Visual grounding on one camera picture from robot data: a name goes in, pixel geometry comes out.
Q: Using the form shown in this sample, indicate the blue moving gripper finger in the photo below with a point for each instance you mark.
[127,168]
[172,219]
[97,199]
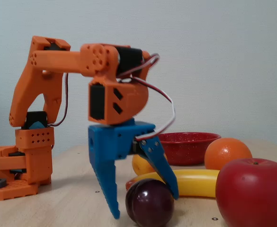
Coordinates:
[159,163]

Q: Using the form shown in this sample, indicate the blue gripper body black servo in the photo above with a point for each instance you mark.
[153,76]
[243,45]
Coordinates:
[113,142]

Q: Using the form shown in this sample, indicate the red apple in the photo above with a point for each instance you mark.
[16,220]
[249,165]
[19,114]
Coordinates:
[254,194]

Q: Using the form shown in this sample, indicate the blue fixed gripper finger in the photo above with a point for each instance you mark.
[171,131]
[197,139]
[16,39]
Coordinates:
[107,182]

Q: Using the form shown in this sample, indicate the yellow orange peach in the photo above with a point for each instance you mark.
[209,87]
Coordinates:
[140,166]

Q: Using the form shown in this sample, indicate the dark purple plum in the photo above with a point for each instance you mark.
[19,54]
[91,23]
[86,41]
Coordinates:
[150,203]

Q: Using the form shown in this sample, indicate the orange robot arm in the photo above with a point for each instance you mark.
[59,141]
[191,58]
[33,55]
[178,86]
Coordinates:
[57,61]

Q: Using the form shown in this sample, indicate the red speckled bowl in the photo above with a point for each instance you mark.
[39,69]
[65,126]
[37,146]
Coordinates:
[190,151]

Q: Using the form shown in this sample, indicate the yellow plastic banana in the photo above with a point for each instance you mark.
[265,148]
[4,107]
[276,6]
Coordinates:
[195,183]

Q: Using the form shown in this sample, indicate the orange lattice robot base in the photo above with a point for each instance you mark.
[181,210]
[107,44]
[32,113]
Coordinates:
[12,189]

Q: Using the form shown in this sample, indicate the orange fruit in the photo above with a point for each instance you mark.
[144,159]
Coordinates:
[226,153]

